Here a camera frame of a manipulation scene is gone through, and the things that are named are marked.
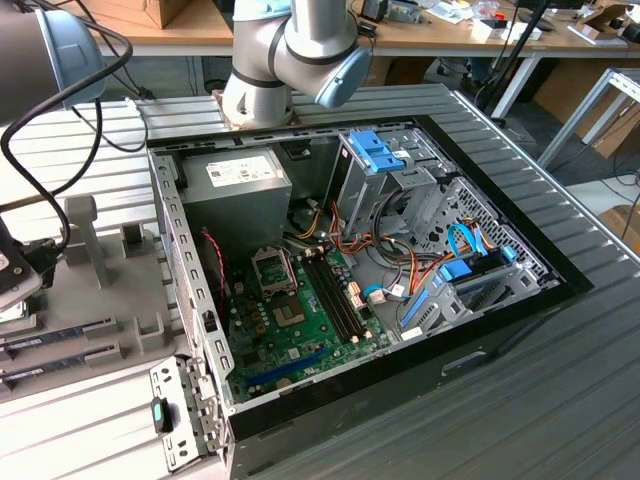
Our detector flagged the CPU socket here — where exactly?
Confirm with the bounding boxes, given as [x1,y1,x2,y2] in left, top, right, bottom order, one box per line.
[272,297,306,329]

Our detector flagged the grey metal disk bay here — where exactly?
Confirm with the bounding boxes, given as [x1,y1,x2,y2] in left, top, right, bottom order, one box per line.
[333,127,459,241]

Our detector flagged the black RAM slot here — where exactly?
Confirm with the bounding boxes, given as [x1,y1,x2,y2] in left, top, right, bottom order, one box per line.
[307,251,361,345]
[322,246,375,340]
[317,248,369,341]
[302,252,356,346]

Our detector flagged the grey Dell power supply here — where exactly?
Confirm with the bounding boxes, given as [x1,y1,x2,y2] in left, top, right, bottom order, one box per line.
[179,152,294,251]

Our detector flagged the blue disk carrier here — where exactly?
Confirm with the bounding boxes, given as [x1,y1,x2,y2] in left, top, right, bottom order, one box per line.
[349,128,410,174]

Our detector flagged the green motherboard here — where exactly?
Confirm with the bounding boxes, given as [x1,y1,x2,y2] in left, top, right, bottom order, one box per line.
[219,244,396,404]

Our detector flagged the blue expansion slot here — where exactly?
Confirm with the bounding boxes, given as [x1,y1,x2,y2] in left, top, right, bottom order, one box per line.
[247,347,329,389]

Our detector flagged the blue drive release tab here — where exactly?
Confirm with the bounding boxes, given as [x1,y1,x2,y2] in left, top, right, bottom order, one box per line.
[438,260,475,285]

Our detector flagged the grey optical drive bay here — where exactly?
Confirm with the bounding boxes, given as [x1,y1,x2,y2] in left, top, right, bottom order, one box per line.
[397,244,561,344]

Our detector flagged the black PC case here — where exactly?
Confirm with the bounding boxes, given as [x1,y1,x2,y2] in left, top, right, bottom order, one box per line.
[144,113,596,480]

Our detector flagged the grey parts rack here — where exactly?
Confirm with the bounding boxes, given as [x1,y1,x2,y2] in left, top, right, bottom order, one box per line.
[0,194,181,401]

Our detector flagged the teal black case latch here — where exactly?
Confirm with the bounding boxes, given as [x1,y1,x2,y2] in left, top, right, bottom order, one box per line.
[151,396,175,435]

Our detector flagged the black stand pole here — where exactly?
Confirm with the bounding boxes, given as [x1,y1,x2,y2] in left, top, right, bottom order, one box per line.
[489,0,551,124]

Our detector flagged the white flat box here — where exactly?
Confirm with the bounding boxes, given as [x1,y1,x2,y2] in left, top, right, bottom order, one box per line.
[472,17,544,44]

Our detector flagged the closed brown cardboard box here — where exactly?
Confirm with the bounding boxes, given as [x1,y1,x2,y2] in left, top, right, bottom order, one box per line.
[74,0,194,30]

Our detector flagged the RAM stick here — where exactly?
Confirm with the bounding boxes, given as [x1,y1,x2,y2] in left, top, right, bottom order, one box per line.
[0,324,109,354]
[0,357,114,384]

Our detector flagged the small cardboard box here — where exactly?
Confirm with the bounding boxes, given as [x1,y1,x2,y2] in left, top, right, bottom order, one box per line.
[597,202,640,241]

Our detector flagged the flat cardboard sheet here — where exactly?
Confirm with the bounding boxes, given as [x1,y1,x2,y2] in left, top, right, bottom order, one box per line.
[532,59,640,159]

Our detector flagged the open cardboard box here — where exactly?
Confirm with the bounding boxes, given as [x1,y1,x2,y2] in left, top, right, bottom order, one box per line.
[567,2,640,47]

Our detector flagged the orange black power wire bundle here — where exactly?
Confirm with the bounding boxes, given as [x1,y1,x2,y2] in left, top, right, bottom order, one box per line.
[282,197,451,311]

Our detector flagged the red black twisted fan wire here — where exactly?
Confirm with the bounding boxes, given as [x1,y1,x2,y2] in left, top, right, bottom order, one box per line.
[200,227,229,297]

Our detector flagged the blue plastic drive rail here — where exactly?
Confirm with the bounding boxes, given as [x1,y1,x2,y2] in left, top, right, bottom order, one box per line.
[398,287,432,331]

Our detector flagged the wooden desk white frame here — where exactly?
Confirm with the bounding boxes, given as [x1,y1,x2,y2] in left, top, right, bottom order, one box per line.
[357,0,640,119]
[64,0,236,59]

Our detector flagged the thick black camera cable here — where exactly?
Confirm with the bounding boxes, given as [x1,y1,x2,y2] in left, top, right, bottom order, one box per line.
[0,9,151,291]

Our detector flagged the aluminium profile frame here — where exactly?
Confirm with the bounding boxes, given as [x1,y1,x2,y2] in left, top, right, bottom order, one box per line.
[537,67,640,171]

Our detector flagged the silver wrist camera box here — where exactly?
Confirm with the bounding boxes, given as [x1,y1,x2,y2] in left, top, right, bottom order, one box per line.
[0,248,45,310]

